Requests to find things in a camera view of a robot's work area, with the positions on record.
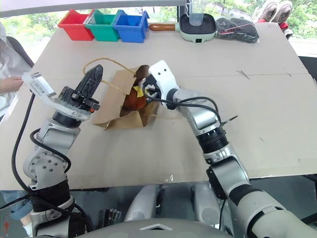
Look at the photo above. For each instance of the person in white clothing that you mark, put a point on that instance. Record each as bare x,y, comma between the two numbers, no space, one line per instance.
7,62

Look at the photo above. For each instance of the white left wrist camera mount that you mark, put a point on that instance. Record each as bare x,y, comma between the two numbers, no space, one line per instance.
40,85

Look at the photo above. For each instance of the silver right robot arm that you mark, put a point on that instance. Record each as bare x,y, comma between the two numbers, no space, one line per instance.
223,158

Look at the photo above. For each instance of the red plastic bin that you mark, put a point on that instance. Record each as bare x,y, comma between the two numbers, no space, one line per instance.
75,27

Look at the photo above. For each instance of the silver left robot thigh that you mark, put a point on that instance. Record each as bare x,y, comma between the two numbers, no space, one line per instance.
142,203

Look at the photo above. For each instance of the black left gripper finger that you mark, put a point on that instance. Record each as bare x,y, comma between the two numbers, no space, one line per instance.
92,79
81,83

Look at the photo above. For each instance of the green plastic bin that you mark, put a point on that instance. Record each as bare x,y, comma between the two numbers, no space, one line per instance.
102,28

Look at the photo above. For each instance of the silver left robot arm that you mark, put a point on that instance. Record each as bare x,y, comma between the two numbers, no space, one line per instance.
57,136

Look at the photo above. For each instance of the black zip tie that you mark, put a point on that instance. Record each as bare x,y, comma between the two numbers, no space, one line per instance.
229,120

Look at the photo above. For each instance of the pink grey sneaker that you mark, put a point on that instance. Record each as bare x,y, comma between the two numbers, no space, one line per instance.
283,11
266,10

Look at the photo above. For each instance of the brown cream plush toy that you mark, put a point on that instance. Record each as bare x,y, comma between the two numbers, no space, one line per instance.
142,72

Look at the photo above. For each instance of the brown paper bag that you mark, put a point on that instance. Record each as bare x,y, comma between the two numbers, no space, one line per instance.
123,79

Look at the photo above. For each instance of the green electric frying pan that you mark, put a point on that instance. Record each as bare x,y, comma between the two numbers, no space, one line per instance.
195,32

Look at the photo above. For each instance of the blue plastic bin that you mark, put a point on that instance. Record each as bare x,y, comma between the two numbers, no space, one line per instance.
130,28

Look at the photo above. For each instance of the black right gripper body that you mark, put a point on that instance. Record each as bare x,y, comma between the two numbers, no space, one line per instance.
152,85

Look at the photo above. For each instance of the orange brown plush toy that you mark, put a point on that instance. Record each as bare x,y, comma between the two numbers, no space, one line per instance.
132,100

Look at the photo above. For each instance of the person's bare hand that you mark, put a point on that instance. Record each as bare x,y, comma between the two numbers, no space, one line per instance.
10,84

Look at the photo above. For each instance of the clear measuring cup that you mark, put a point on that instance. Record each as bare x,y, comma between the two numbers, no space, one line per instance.
196,12

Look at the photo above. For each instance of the black cloth in plastic wrap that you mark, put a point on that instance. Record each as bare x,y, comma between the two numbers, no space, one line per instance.
237,31

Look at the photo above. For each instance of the silver robot torso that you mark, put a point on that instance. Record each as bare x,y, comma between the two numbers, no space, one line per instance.
158,229

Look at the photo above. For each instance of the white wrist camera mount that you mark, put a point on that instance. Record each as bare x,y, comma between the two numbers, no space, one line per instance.
40,85
164,77

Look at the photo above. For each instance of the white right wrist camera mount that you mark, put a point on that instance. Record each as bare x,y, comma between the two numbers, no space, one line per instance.
164,77

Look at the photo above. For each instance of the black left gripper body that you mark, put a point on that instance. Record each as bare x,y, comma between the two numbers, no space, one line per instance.
76,99

